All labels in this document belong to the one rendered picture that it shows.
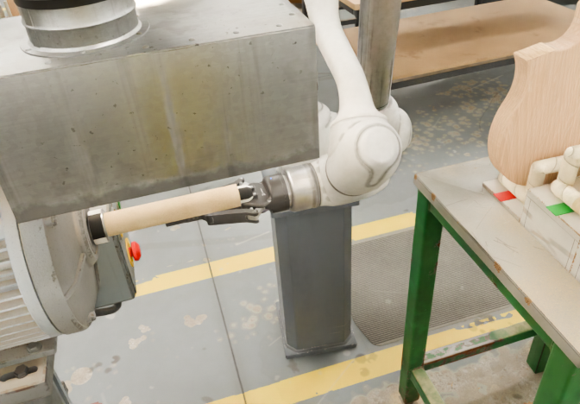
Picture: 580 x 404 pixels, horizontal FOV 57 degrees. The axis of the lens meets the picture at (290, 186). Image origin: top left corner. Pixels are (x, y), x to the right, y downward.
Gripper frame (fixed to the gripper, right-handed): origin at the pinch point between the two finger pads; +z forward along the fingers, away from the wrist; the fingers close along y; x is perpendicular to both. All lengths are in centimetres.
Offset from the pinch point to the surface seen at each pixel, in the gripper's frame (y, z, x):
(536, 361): 7, -107, -101
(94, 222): -23.8, 11.2, 19.5
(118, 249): -3.2, 12.6, -2.1
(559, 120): -5, -78, 6
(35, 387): -34.3, 22.4, 4.1
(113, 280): -3.3, 15.2, -8.9
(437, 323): 37, -86, -106
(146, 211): -23.3, 4.7, 19.0
